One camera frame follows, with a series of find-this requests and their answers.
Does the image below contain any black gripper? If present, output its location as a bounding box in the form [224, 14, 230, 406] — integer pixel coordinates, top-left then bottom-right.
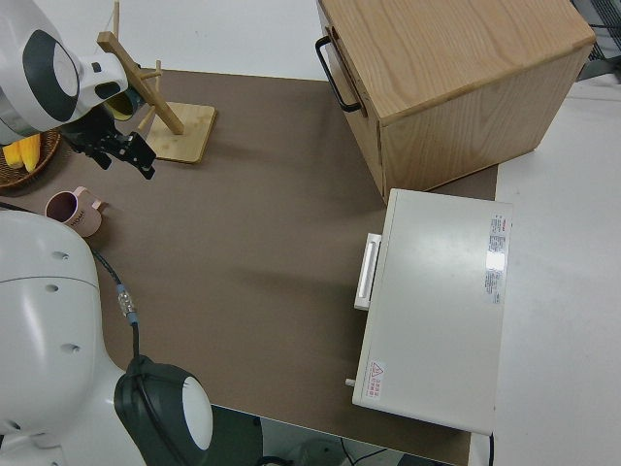
[62, 111, 157, 182]

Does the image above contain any pink mug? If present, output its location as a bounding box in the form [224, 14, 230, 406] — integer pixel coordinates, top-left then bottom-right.
[44, 186, 111, 239]

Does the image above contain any teal mug yellow inside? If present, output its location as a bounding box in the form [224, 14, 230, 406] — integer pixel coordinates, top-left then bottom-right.
[105, 88, 145, 121]

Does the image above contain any wooden mug tree stand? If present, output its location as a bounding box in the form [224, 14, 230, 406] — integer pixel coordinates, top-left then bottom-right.
[95, 0, 217, 165]

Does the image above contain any yellow corn cob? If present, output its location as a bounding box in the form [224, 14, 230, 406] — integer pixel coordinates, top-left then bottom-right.
[21, 134, 43, 174]
[2, 140, 25, 170]

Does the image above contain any brown wicker basket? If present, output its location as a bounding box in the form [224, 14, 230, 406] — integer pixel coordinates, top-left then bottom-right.
[0, 128, 63, 191]

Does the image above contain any brown table mat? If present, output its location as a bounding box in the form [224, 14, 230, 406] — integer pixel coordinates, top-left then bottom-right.
[0, 67, 501, 466]

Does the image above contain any wooden cabinet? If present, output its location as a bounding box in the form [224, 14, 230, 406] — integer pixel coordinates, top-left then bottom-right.
[314, 0, 597, 194]

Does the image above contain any cream toaster oven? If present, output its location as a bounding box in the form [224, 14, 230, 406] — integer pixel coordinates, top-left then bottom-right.
[344, 187, 514, 436]

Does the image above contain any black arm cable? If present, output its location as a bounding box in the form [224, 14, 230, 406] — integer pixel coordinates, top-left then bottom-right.
[88, 248, 195, 466]

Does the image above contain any black cabinet handle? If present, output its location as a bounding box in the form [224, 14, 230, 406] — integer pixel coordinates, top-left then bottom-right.
[314, 36, 363, 113]

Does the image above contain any black wire mesh rack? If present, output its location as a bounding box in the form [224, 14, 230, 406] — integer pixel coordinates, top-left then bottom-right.
[584, 0, 621, 82]

